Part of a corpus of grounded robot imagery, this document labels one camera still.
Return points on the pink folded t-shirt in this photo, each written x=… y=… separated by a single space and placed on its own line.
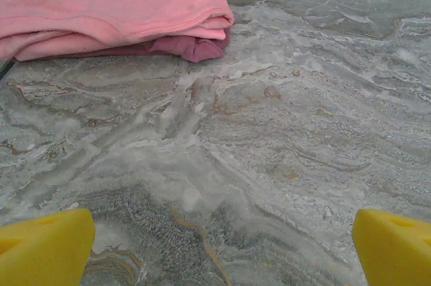
x=101 y=3

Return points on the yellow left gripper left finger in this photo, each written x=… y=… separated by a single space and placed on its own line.
x=40 y=249

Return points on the aluminium table edge rail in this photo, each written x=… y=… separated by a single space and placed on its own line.
x=5 y=70

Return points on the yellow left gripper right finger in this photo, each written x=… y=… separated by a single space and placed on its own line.
x=397 y=252

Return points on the mauve folded t-shirt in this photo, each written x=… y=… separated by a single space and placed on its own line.
x=202 y=50

